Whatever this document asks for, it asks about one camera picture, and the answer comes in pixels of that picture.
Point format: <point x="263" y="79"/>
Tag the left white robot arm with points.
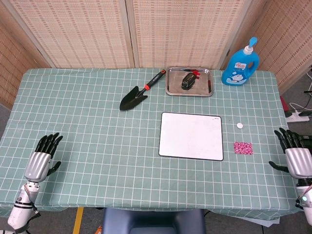
<point x="20" y="212"/>

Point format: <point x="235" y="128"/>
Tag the black tool with red parts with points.
<point x="187" y="81"/>

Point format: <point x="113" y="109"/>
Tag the green checked tablecloth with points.
<point x="97" y="146"/>

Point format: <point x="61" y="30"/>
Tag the black garden trowel orange collar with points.
<point x="132" y="98"/>

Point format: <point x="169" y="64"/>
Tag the white power strip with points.
<point x="296" y="118"/>

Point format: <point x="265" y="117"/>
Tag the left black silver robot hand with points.
<point x="37" y="167"/>

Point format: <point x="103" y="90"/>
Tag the small white round disc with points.
<point x="240" y="125"/>

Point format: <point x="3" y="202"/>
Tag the blue detergent pump bottle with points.
<point x="237" y="72"/>

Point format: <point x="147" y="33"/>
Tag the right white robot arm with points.
<point x="307" y="209"/>

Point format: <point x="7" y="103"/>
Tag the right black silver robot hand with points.
<point x="298" y="162"/>

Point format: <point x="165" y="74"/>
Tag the red patterned packet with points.
<point x="243" y="148"/>

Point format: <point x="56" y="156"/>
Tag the white pad with black edge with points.
<point x="191" y="136"/>

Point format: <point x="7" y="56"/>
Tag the stainless steel tray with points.
<point x="175" y="85"/>

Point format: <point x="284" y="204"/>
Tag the bamboo folding screen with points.
<point x="85" y="31"/>

